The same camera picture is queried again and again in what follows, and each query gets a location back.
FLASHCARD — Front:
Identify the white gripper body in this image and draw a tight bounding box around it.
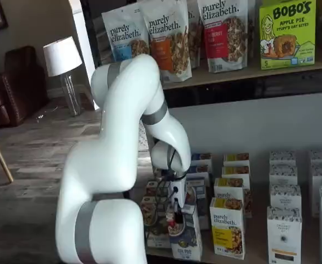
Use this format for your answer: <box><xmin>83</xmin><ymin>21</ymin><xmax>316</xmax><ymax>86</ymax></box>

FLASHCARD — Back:
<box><xmin>171</xmin><ymin>178</ymin><xmax>188</xmax><ymax>210</ymax></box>

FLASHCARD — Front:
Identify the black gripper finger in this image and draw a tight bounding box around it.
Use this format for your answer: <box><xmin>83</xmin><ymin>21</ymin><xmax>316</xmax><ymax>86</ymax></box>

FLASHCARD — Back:
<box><xmin>173</xmin><ymin>198</ymin><xmax>184</xmax><ymax>224</ymax></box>

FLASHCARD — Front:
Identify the blue and white cereal box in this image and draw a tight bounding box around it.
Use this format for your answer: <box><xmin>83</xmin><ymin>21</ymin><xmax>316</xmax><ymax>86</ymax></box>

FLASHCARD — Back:
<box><xmin>187</xmin><ymin>177</ymin><xmax>210</xmax><ymax>230</ymax></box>
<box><xmin>190</xmin><ymin>152</ymin><xmax>212</xmax><ymax>167</ymax></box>
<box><xmin>189</xmin><ymin>164</ymin><xmax>210</xmax><ymax>181</ymax></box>
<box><xmin>166</xmin><ymin>203</ymin><xmax>203</xmax><ymax>262</ymax></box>

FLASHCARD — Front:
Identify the green and white cereal box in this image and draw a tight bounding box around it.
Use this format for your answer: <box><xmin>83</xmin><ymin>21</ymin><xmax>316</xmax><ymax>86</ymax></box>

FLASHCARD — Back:
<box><xmin>145</xmin><ymin>180</ymin><xmax>172</xmax><ymax>199</ymax></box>
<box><xmin>140</xmin><ymin>195</ymin><xmax>172</xmax><ymax>248</ymax></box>

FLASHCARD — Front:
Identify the yellow purely elizabeth box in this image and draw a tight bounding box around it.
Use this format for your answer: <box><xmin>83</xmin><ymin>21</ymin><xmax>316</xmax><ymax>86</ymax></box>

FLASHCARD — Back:
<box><xmin>222</xmin><ymin>152</ymin><xmax>250</xmax><ymax>168</ymax></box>
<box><xmin>221</xmin><ymin>166</ymin><xmax>251</xmax><ymax>183</ymax></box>
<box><xmin>209</xmin><ymin>197</ymin><xmax>246</xmax><ymax>261</ymax></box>
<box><xmin>213</xmin><ymin>178</ymin><xmax>253</xmax><ymax>219</ymax></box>

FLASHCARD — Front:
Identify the green Bobo's apple pie box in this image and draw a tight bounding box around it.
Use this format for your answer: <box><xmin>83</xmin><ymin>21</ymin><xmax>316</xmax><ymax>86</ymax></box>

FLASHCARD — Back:
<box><xmin>259</xmin><ymin>0</ymin><xmax>316</xmax><ymax>70</ymax></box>

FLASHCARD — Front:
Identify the beige woven rug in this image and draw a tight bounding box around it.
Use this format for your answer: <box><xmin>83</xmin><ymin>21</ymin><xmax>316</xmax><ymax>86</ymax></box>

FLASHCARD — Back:
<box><xmin>137</xmin><ymin>120</ymin><xmax>152</xmax><ymax>152</ymax></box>

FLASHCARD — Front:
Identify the orange label granola pouch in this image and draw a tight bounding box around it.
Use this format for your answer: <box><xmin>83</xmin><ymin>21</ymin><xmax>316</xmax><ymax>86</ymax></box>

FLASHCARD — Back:
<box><xmin>140</xmin><ymin>0</ymin><xmax>193</xmax><ymax>83</ymax></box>
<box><xmin>187</xmin><ymin>0</ymin><xmax>203</xmax><ymax>69</ymax></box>

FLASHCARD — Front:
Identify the red label granola pouch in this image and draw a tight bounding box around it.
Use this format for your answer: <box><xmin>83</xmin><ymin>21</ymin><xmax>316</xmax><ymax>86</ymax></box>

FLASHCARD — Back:
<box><xmin>197</xmin><ymin>0</ymin><xmax>249</xmax><ymax>74</ymax></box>

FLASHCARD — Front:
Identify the blue label granola pouch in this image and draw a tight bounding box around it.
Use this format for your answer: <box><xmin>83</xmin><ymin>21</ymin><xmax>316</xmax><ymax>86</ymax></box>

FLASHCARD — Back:
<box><xmin>101</xmin><ymin>5</ymin><xmax>150</xmax><ymax>67</ymax></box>

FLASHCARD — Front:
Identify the white shade table lamp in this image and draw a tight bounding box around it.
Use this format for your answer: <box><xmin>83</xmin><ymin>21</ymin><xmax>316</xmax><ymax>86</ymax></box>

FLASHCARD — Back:
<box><xmin>42</xmin><ymin>35</ymin><xmax>84</xmax><ymax>117</ymax></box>

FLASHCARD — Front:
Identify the brown leather armchair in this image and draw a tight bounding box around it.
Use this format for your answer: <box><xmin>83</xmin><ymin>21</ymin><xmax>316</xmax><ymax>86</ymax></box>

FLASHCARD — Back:
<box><xmin>0</xmin><ymin>45</ymin><xmax>50</xmax><ymax>129</ymax></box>

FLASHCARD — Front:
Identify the black looped gripper cable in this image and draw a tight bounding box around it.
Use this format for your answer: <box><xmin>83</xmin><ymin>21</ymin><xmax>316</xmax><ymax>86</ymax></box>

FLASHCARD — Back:
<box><xmin>154</xmin><ymin>147</ymin><xmax>178</xmax><ymax>212</ymax></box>

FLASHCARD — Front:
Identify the wooden shelf with black frame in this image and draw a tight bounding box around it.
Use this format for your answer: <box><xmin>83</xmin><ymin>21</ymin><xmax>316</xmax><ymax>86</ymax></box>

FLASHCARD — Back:
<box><xmin>79</xmin><ymin>0</ymin><xmax>322</xmax><ymax>109</ymax></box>

